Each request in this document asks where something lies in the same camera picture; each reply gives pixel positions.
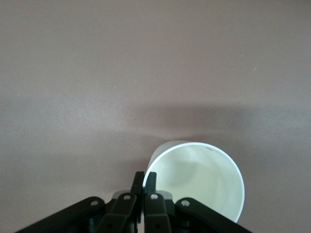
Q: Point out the white plastic cup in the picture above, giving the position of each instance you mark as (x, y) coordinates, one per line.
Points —
(199, 182)

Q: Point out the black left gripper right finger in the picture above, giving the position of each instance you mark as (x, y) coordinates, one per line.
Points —
(155, 211)

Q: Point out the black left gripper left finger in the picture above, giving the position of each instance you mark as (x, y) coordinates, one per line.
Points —
(121, 208)

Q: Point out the brown table cover sheet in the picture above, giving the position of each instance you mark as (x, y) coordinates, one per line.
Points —
(97, 72)

